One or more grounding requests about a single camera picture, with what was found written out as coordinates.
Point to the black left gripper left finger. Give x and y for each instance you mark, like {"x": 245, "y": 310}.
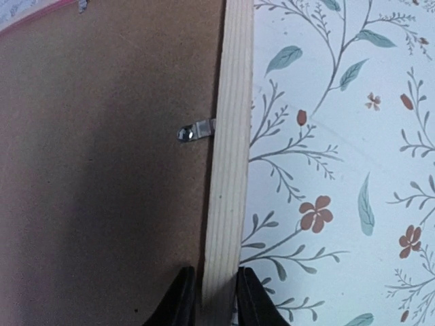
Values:
{"x": 177, "y": 307}

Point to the brown cardboard backing board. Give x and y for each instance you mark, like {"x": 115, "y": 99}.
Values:
{"x": 102, "y": 169}

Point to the pink wooden picture frame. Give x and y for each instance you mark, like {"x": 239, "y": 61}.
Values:
{"x": 231, "y": 153}

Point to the metal retaining clip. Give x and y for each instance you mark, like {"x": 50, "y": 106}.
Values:
{"x": 82, "y": 5}
{"x": 198, "y": 130}

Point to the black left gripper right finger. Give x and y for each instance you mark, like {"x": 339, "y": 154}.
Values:
{"x": 255, "y": 307}

